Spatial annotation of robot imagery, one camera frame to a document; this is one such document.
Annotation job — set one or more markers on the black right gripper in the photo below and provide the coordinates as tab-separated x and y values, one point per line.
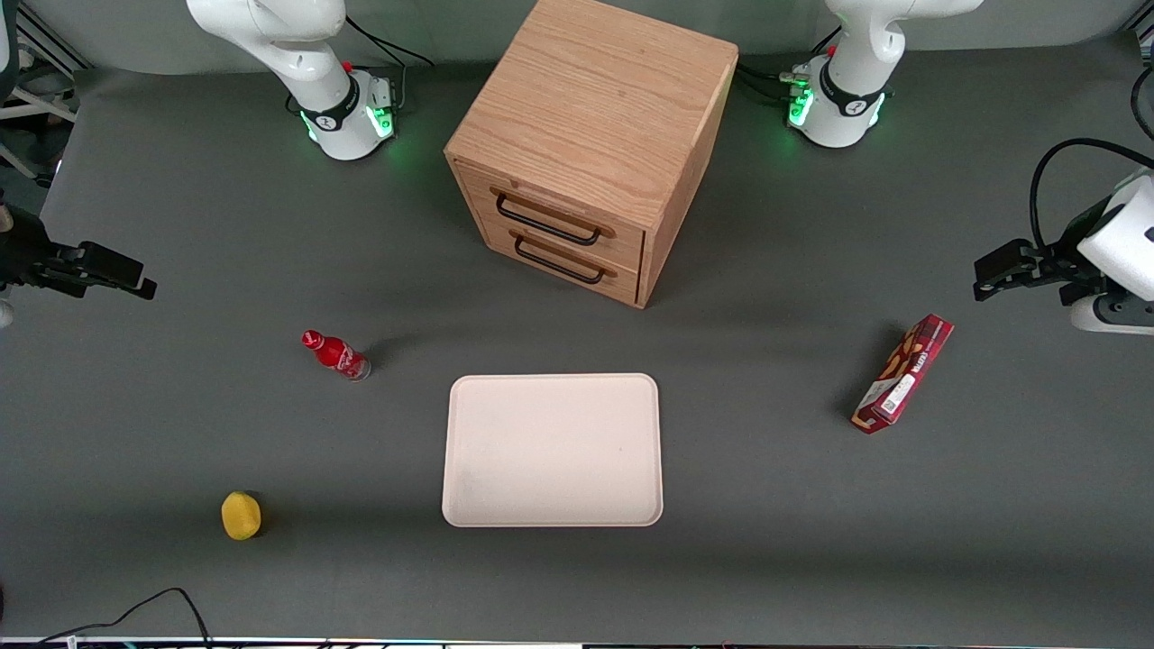
27	254

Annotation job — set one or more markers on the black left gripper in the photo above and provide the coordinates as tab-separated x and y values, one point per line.
1066	259

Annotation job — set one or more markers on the wooden drawer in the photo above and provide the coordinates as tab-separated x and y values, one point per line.
627	284
627	245

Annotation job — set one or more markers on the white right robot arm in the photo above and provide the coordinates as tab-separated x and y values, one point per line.
315	81

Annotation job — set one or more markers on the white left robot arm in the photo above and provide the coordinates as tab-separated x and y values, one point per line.
847	90

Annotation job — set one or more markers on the wooden drawer cabinet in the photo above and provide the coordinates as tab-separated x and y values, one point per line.
595	99

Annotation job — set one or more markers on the red tartan cookie box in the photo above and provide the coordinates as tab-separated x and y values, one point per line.
902	379

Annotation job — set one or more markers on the red cola bottle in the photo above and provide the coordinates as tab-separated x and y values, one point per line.
335	354

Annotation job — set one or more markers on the yellow lemon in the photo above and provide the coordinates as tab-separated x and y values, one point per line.
241	516

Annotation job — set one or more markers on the beige plastic tray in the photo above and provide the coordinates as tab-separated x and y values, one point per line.
552	451

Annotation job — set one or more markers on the metal frame stand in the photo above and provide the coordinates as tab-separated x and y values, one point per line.
36	106

